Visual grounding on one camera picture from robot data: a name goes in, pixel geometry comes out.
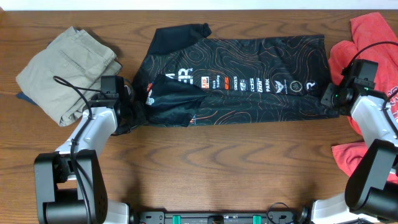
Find black printed sports jersey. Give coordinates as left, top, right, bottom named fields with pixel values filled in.
left=132, top=24, right=338, bottom=127

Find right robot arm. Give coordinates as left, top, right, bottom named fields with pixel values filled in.
left=302, top=59, right=397, bottom=223

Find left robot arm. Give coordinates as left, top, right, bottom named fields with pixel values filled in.
left=34, top=75, right=138, bottom=223

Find red t-shirt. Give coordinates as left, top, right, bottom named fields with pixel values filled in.
left=322, top=12, right=397, bottom=178

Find folded khaki trousers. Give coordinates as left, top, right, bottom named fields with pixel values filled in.
left=16, top=26, right=122, bottom=126

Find folded navy garment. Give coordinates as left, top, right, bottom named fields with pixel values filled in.
left=16, top=92, right=37, bottom=106

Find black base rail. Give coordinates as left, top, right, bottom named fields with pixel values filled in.
left=130, top=210, right=311, bottom=224

